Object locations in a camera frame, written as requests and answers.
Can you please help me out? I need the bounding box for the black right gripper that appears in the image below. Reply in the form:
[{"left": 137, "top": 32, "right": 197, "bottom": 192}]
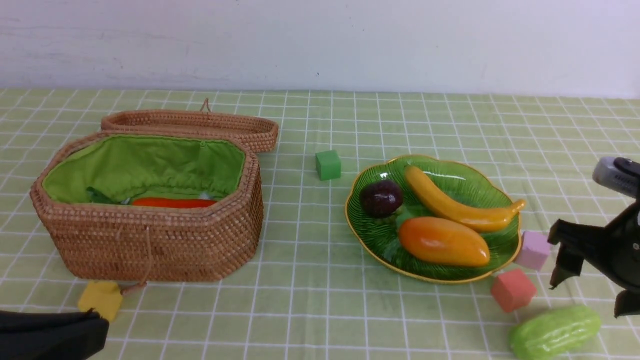
[{"left": 547, "top": 202, "right": 640, "bottom": 318}]

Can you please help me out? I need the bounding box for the green toy bitter gourd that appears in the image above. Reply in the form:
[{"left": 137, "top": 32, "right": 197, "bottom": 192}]
[{"left": 509, "top": 304, "right": 602, "bottom": 360}]

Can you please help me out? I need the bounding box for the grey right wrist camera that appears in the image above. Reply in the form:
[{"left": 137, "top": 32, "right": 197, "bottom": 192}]
[{"left": 592, "top": 156, "right": 640, "bottom": 199}]

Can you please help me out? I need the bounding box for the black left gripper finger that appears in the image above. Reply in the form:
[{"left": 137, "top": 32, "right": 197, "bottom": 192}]
[{"left": 0, "top": 309, "right": 110, "bottom": 360}]

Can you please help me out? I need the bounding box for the toy carrot with green leaves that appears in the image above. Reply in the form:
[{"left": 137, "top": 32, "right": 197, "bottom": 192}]
[{"left": 86, "top": 187, "right": 217, "bottom": 209}]

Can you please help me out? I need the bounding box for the woven wicker basket lid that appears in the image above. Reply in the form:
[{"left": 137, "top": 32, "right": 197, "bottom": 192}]
[{"left": 100, "top": 98, "right": 279, "bottom": 153}]

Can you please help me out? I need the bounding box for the pink foam cube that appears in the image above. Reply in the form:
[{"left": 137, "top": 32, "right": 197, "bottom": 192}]
[{"left": 514, "top": 230, "right": 553, "bottom": 271}]

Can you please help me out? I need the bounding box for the woven wicker basket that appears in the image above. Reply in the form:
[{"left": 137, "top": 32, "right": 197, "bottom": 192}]
[{"left": 30, "top": 130, "right": 264, "bottom": 282}]

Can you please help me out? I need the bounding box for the yellow foam cube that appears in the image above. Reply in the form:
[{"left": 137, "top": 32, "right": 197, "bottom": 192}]
[{"left": 77, "top": 280, "right": 124, "bottom": 322}]

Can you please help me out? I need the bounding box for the orange toy mango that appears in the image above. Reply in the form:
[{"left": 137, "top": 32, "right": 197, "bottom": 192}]
[{"left": 397, "top": 216, "right": 490, "bottom": 268}]

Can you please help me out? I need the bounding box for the green glass leaf plate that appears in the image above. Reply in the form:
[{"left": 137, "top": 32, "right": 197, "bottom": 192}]
[{"left": 344, "top": 153, "right": 523, "bottom": 284}]

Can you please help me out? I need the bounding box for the green foam cube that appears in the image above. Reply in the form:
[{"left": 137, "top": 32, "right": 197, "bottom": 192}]
[{"left": 315, "top": 149, "right": 342, "bottom": 182}]

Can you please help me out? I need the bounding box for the green checkered tablecloth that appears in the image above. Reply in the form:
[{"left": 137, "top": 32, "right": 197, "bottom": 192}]
[{"left": 0, "top": 88, "right": 639, "bottom": 360}]

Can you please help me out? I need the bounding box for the dark purple toy mangosteen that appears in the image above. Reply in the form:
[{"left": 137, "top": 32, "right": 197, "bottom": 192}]
[{"left": 359, "top": 178, "right": 404, "bottom": 219}]

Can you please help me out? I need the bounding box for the red foam cube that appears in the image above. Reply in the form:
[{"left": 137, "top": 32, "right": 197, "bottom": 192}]
[{"left": 490, "top": 268, "right": 537, "bottom": 313}]

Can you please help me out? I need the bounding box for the yellow toy banana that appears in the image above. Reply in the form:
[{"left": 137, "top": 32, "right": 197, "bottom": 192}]
[{"left": 404, "top": 165, "right": 527, "bottom": 233}]

